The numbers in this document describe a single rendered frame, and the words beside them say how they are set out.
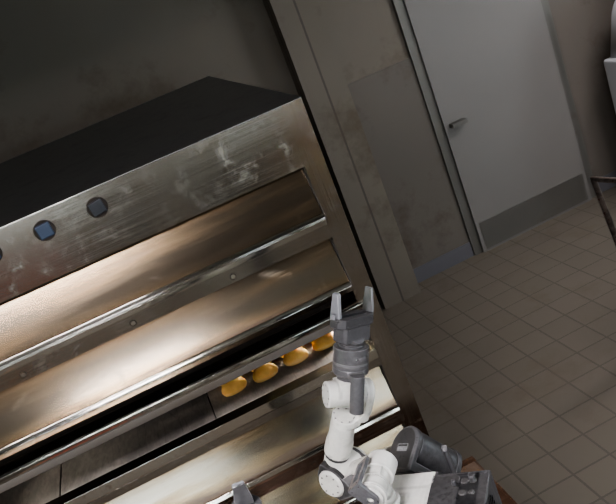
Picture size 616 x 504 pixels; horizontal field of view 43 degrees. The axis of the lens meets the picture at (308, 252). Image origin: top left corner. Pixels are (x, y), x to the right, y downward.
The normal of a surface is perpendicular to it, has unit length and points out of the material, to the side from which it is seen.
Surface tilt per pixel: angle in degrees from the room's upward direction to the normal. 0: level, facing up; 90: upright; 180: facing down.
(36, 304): 70
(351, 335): 97
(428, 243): 90
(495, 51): 90
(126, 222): 90
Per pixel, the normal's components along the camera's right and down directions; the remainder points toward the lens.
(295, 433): 0.14, -0.07
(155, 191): 0.27, 0.25
